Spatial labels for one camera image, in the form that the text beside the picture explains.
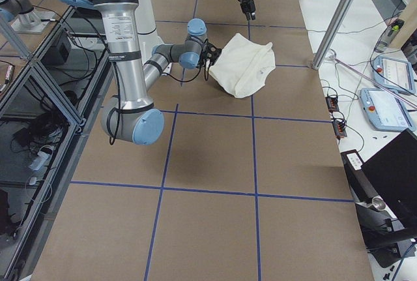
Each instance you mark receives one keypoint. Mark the far teach pendant tablet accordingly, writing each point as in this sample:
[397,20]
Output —
[394,74]

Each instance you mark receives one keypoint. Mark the teach pendant tablet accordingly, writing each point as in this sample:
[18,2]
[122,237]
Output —
[394,74]
[384,111]

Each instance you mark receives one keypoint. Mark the aluminium frame post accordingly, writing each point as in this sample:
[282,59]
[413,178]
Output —
[331,32]

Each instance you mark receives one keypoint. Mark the near teach pendant tablet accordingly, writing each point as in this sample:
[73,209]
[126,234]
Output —
[384,111]

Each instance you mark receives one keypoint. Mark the aluminium frame side rack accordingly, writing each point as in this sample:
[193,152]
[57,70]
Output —
[52,81]

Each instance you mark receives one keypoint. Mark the black monitor with stand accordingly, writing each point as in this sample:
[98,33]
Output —
[385,189]

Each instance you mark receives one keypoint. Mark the cream long-sleeve cat shirt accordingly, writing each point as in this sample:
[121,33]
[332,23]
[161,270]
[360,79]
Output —
[243,66]

